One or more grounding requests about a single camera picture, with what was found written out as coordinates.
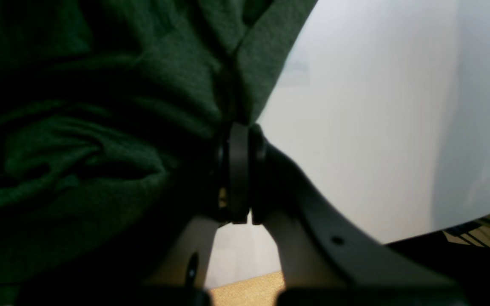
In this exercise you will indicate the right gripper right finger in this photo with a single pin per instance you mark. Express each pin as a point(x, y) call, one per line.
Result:
point(325, 259)

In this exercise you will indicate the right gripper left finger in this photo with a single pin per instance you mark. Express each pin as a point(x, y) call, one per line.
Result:
point(180, 278)

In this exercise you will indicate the dark green t-shirt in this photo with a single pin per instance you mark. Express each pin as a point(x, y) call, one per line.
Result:
point(103, 101)

